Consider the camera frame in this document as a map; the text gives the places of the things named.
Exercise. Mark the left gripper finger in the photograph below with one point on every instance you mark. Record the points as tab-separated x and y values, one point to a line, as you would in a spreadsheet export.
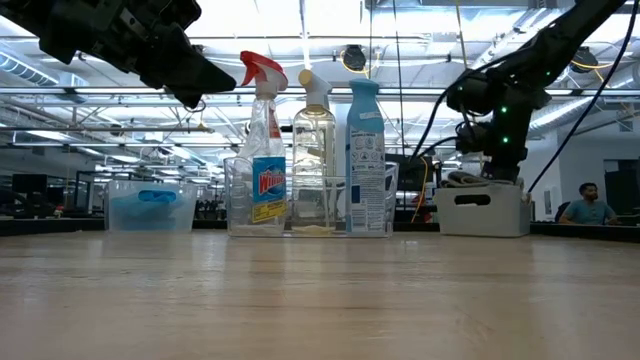
190	70

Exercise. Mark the light blue air freshener bottle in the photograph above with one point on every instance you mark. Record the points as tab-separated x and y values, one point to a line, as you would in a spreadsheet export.
366	160

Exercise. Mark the red-trigger glass cleaner spray bottle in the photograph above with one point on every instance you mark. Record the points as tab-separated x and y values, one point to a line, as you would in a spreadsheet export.
269	185

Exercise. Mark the amber spray bottle white trigger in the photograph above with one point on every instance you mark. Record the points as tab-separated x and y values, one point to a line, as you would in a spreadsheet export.
314	150

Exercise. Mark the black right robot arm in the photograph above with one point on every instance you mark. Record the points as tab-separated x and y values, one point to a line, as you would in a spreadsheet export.
550	45

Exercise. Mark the person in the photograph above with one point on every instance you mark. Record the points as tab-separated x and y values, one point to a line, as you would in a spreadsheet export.
590	210

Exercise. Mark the black monitor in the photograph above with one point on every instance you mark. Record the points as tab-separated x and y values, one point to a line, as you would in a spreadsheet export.
400	172

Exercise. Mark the clear plastic bin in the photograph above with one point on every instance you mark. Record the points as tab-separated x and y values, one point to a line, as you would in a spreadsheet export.
235	200

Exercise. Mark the frosted translucent plastic bin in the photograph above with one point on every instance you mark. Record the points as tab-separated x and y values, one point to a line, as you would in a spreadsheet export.
111	187

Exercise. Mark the silver ventilation duct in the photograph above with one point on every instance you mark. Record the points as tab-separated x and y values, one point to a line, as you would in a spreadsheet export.
575	112

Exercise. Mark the black aluminium table frame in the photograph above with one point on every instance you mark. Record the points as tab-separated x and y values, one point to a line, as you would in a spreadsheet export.
575	232

